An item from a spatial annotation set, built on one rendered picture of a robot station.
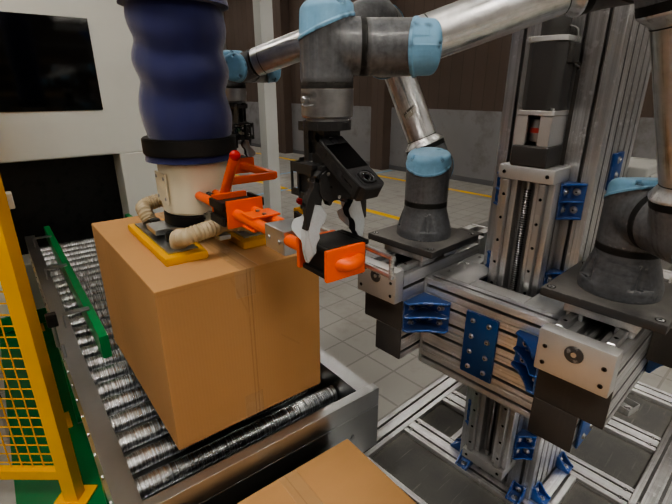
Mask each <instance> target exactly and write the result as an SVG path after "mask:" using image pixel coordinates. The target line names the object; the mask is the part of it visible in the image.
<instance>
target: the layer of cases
mask: <svg viewBox="0 0 672 504"><path fill-rule="evenodd" d="M237 504H417V503H416V502H414V501H413V500H412V499H411V498H410V497H409V496H408V495H407V494H406V493H405V492H404V491H403V490H402V489H401V488H400V487H398V486H397V485H396V484H395V483H394V482H393V481H392V480H391V479H390V478H389V477H388V476H387V475H386V474H385V473H384V472H383V471H381V470H380V469H379V468H378V467H377V466H376V465H375V464H374V463H373V462H372V461H371V460H370V459H369V458H368V457H367V456H366V455H364V454H363V453H362V452H361V451H360V450H359V449H358V448H357V447H356V446H355V445H354V444H353V443H352V442H351V441H350V440H349V439H346V440H344V441H342V442H341V443H339V444H337V445H336V446H334V447H332V448H330V449H329V450H327V451H325V452H324V453H322V454H320V455H319V456H317V457H315V458H313V459H312V460H310V461H308V462H307V463H305V464H303V465H302V466H300V467H298V468H296V469H295V470H293V471H291V472H290V473H288V474H286V475H284V476H283V477H281V478H279V479H278V480H276V481H274V482H273V483H271V484H269V485H267V486H266V487H264V488H262V489H261V490H259V491H257V492H255V493H254V494H252V495H250V496H249V497H247V498H245V499H244V500H242V501H240V502H238V503H237Z"/></svg>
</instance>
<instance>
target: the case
mask: <svg viewBox="0 0 672 504"><path fill-rule="evenodd" d="M139 222H142V221H141V220H140V218H139V216H134V217H127V218H121V219H115V220H109V221H102V222H96V223H92V224H91V226H92V231H93V236H94V241H95V246H96V251H97V256H98V261H99V266H100V271H101V276H102V280H103V285H104V290H105V295H106V300H107V305H108V310H109V315H110V320H111V325H112V330H113V335H114V340H115V341H116V343H117V345H118V346H119V348H120V350H121V352H122V353H123V355H124V357H125V358H126V360H127V362H128V364H129V365H130V367H131V369H132V370H133V372H134V374H135V376H136V377H137V379H138V381H139V382H140V384H141V386H142V388H143V389H144V391H145V393H146V394H147V396H148V398H149V400H150V401H151V403H152V405H153V406H154V408H155V410H156V412H157V413H158V415H159V417H160V418H161V420H162V422H163V424H164V425H165V427H166V429H167V430H168V432H169V434H170V436H171V437H172V439H173V441H174V442H175V444H176V446H177V448H178V449H179V450H182V449H184V448H186V447H188V446H190V445H192V444H194V443H197V442H199V441H201V440H203V439H205V438H207V437H209V436H211V435H213V434H215V433H217V432H219V431H222V430H224V429H226V428H228V427H230V426H232V425H234V424H236V423H238V422H240V421H242V420H244V419H246V418H249V417H251V416H253V415H255V414H257V413H259V412H261V411H263V410H265V409H267V408H269V407H271V406H274V405H276V404H278V403H280V402H282V401H284V400H286V399H288V398H290V397H292V396H294V395H296V394H298V393H301V392H303V391H305V390H307V389H309V388H311V387H313V386H315V385H317V384H319V383H320V318H319V276H318V275H316V274H314V273H313V272H311V271H309V270H307V269H305V268H304V267H300V268H299V267H298V266H297V253H296V254H292V255H288V256H284V255H282V254H280V253H278V252H276V251H275V250H273V249H271V248H269V247H267V246H266V244H265V245H261V246H257V247H252V248H248V249H243V248H241V247H240V246H238V245H237V244H235V243H233V242H232V241H230V240H228V239H227V240H222V241H219V240H218V239H216V238H215V237H212V238H209V239H205V240H202V241H198V244H199V245H200V246H202V247H203V248H205V249H206V250H207V251H208V257H207V258H204V259H199V260H195V261H191V262H186V263H182V264H177V265H173V266H169V267H166V266H165V265H164V264H163V263H162V262H161V261H160V260H159V259H158V258H157V257H156V256H155V255H154V254H153V253H152V252H151V251H150V250H149V249H148V248H146V247H145V246H144V245H143V244H142V243H141V242H140V241H139V240H138V239H137V238H136V237H135V236H134V235H133V234H132V233H131V232H130V231H129V230H128V225H129V224H133V223H139Z"/></svg>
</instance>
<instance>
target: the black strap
mask: <svg viewBox="0 0 672 504"><path fill-rule="evenodd" d="M141 144H142V150H143V154H144V155H146V156H149V157H155V158H202V157H213V156H221V155H226V154H229V153H230V152H231V151H232V150H237V148H238V137H237V135H236V134H231V135H230V136H227V137H222V138H215V139H203V140H156V139H150V138H148V136H147V135H146V136H143V137H142V138H141Z"/></svg>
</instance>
